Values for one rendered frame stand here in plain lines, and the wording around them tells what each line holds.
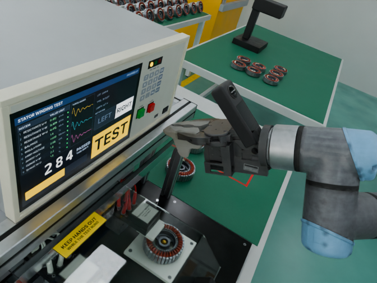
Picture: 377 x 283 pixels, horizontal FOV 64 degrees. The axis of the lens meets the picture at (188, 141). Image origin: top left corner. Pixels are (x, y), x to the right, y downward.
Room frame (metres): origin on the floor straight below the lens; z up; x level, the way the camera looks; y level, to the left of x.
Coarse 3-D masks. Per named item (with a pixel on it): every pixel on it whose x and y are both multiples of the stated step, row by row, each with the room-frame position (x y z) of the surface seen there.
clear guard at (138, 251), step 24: (120, 192) 0.41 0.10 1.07; (120, 216) 0.35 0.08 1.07; (144, 216) 0.37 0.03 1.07; (168, 216) 0.39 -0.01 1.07; (48, 240) 0.27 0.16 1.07; (96, 240) 0.29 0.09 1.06; (120, 240) 0.31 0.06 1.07; (144, 240) 0.32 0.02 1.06; (168, 240) 0.33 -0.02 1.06; (192, 240) 0.35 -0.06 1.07; (24, 264) 0.22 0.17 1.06; (48, 264) 0.23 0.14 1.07; (72, 264) 0.24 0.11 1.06; (96, 264) 0.25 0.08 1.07; (120, 264) 0.26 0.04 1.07; (144, 264) 0.28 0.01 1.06; (168, 264) 0.29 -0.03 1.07; (192, 264) 0.31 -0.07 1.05; (216, 264) 0.35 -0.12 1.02
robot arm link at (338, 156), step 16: (304, 128) 0.43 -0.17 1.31; (320, 128) 0.43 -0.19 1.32; (336, 128) 0.43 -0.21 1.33; (304, 144) 0.40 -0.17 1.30; (320, 144) 0.40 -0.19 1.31; (336, 144) 0.39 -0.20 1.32; (352, 144) 0.39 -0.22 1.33; (368, 144) 0.38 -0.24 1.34; (304, 160) 0.39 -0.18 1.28; (320, 160) 0.38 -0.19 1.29; (336, 160) 0.38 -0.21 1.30; (352, 160) 0.37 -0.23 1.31; (368, 160) 0.37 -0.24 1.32; (320, 176) 0.37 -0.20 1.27; (336, 176) 0.37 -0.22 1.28; (352, 176) 0.37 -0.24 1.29; (368, 176) 0.37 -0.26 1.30
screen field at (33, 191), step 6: (84, 156) 0.37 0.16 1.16; (78, 162) 0.36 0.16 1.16; (66, 168) 0.33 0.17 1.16; (72, 168) 0.35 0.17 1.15; (54, 174) 0.31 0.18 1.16; (60, 174) 0.32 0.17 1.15; (48, 180) 0.30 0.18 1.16; (54, 180) 0.31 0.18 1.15; (36, 186) 0.28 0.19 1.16; (42, 186) 0.29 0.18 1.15; (30, 192) 0.27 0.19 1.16; (36, 192) 0.28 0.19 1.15
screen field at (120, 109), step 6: (126, 102) 0.47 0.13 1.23; (132, 102) 0.49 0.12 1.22; (114, 108) 0.44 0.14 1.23; (120, 108) 0.45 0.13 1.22; (126, 108) 0.47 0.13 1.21; (102, 114) 0.41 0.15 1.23; (108, 114) 0.42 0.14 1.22; (114, 114) 0.44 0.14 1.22; (120, 114) 0.45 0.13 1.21; (96, 120) 0.39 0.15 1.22; (102, 120) 0.41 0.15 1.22; (108, 120) 0.42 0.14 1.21; (96, 126) 0.39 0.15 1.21
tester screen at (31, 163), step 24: (72, 96) 0.34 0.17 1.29; (96, 96) 0.39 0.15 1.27; (120, 96) 0.45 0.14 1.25; (24, 120) 0.27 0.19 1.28; (48, 120) 0.30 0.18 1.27; (72, 120) 0.34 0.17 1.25; (120, 120) 0.46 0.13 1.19; (24, 144) 0.27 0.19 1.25; (48, 144) 0.30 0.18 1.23; (72, 144) 0.35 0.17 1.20; (24, 168) 0.27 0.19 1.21; (24, 192) 0.26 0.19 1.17
